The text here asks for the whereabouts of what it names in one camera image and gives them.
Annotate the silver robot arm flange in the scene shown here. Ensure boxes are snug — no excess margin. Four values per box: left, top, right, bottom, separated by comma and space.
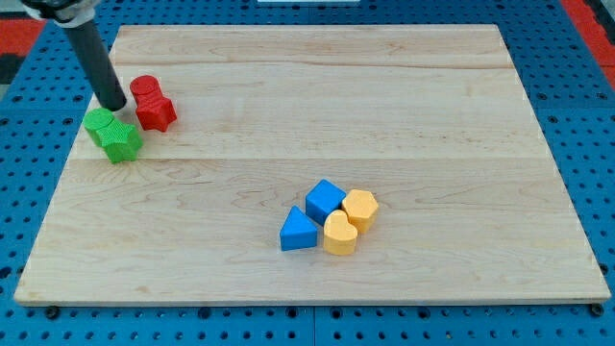
20, 0, 101, 27

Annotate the wooden board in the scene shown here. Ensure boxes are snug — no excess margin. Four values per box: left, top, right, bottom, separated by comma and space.
14, 25, 611, 307

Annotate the blue cube block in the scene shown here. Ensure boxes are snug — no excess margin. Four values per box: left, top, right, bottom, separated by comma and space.
306, 179, 346, 226

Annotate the blue triangle block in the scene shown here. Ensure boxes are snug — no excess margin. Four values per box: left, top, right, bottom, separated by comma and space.
279, 206, 318, 251

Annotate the yellow hexagon block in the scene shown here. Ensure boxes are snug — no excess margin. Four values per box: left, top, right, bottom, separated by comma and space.
341, 189, 379, 234

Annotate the yellow heart block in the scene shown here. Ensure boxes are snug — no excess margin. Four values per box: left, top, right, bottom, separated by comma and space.
323, 210, 358, 256

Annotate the red star block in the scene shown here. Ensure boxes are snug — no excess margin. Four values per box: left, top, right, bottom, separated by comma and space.
135, 95, 177, 133

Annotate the red cylinder block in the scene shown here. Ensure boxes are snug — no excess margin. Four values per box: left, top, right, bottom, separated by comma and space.
130, 75, 161, 106

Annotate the green star block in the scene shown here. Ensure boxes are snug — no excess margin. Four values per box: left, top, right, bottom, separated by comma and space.
99, 120, 143, 163

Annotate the green cylinder block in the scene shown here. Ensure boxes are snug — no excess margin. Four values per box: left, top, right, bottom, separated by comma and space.
83, 108, 114, 147

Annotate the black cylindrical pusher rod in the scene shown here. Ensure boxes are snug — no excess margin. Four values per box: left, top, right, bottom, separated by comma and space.
63, 19, 127, 111

